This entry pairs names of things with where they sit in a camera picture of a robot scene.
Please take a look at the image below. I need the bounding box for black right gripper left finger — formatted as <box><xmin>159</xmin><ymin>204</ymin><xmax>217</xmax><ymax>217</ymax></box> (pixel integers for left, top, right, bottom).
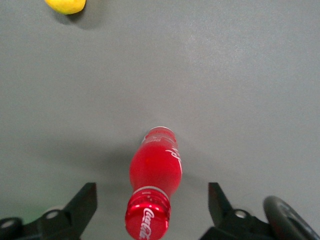
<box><xmin>0</xmin><ymin>182</ymin><xmax>98</xmax><ymax>240</ymax></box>

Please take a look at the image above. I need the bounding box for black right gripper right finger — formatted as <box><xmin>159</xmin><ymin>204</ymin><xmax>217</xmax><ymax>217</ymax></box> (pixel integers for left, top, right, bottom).
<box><xmin>197</xmin><ymin>182</ymin><xmax>274</xmax><ymax>240</ymax></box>

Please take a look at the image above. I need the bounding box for red coke bottle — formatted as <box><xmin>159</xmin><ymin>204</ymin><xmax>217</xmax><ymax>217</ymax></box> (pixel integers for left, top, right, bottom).
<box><xmin>124</xmin><ymin>126</ymin><xmax>184</xmax><ymax>240</ymax></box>

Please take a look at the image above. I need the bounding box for yellow lemon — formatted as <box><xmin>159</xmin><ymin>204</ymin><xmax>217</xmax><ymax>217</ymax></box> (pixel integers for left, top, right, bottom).
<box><xmin>44</xmin><ymin>0</ymin><xmax>87</xmax><ymax>15</ymax></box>

